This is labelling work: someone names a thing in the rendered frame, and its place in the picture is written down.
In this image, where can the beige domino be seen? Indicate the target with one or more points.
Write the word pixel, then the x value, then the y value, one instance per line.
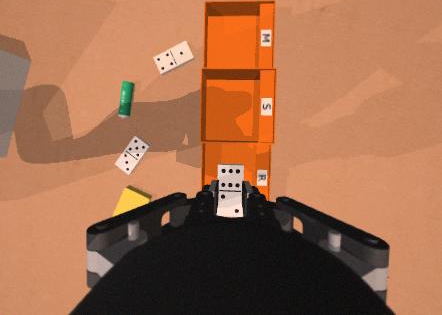
pixel 173 58

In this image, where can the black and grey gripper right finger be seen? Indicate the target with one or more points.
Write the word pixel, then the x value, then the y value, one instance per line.
pixel 366 254

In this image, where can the orange three-compartment bin rack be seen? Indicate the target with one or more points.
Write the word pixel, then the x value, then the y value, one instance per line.
pixel 238 89

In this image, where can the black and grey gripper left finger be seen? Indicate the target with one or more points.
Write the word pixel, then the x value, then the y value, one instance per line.
pixel 109 240

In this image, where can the white domino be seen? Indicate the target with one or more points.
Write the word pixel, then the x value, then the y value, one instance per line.
pixel 132 155
pixel 230 178

